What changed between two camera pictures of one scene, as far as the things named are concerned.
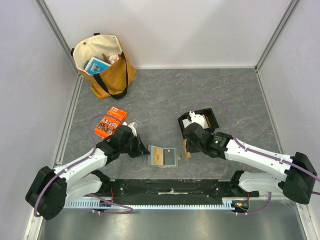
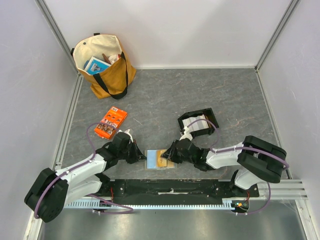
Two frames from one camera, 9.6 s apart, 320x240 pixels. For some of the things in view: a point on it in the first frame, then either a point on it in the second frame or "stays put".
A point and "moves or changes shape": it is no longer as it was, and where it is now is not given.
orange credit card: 187,154 moves or changes shape
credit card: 156,155 to 170,164
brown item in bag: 106,58 stays put
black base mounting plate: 175,188 stays put
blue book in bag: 96,66 stays put
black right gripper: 189,144 to 174,151
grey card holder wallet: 162,157 moves or changes shape
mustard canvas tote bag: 112,81 stays put
